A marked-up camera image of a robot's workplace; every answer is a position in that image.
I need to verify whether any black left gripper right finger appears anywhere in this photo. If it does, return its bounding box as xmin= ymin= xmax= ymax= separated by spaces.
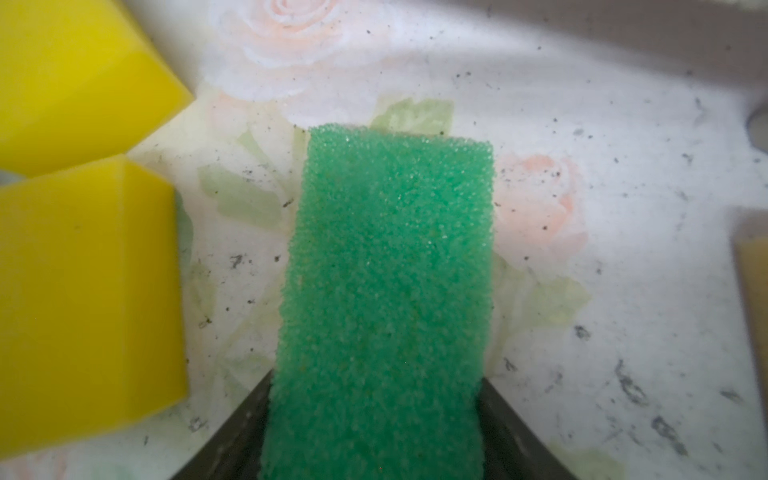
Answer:
xmin=476 ymin=378 xmax=577 ymax=480

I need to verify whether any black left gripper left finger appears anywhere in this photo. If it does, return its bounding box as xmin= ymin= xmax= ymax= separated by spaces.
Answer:
xmin=172 ymin=370 xmax=273 ymax=480

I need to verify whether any yellow sponge flat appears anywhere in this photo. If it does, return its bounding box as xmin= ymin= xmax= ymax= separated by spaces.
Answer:
xmin=1 ymin=156 xmax=188 ymax=458

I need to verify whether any yellow sponge block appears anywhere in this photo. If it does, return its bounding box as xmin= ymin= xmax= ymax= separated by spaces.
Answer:
xmin=1 ymin=1 xmax=193 ymax=177

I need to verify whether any orange sponge middle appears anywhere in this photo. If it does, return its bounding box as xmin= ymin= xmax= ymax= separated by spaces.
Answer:
xmin=736 ymin=237 xmax=768 ymax=409

